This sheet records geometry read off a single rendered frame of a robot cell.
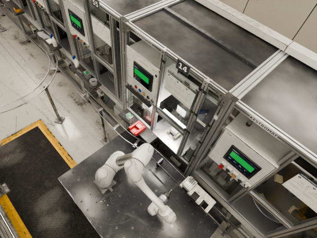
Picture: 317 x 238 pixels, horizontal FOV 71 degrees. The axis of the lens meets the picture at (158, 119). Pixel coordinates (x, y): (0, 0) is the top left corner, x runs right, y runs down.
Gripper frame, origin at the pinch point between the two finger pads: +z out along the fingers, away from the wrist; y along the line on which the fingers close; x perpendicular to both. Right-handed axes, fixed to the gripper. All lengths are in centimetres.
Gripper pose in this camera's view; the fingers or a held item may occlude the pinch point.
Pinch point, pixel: (179, 183)
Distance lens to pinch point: 235.5
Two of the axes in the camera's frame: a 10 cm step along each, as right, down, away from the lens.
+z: 7.1, -5.3, 4.7
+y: 1.0, -5.8, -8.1
